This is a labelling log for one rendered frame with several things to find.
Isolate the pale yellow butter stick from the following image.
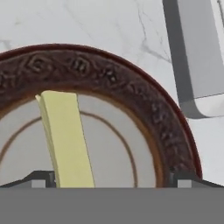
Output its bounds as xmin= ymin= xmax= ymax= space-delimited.
xmin=35 ymin=90 xmax=96 ymax=189

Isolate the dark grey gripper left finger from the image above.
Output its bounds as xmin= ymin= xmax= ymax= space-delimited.
xmin=0 ymin=170 xmax=57 ymax=189

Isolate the brown rimmed white plate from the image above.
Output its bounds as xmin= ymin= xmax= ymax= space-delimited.
xmin=0 ymin=43 xmax=204 ymax=189

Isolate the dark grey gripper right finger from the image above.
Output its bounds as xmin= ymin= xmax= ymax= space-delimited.
xmin=169 ymin=171 xmax=224 ymax=189

